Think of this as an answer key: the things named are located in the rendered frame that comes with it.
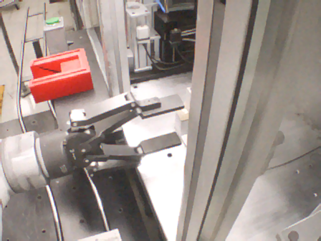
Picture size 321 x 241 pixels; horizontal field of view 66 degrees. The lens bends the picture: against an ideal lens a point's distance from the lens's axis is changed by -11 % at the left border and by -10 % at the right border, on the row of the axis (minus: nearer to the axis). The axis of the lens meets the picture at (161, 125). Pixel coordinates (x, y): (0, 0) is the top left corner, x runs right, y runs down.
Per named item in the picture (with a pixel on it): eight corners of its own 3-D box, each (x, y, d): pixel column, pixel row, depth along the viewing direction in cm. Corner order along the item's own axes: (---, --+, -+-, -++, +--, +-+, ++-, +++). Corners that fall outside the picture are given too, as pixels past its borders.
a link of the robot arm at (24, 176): (-1, 171, 33) (39, 160, 35) (2, 126, 39) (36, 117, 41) (24, 204, 40) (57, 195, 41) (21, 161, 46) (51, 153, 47)
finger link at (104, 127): (79, 137, 44) (74, 133, 43) (137, 100, 43) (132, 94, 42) (83, 155, 41) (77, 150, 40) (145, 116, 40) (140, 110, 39)
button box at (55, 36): (51, 52, 82) (42, 19, 74) (74, 46, 84) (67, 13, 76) (51, 64, 77) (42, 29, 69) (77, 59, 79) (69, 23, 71)
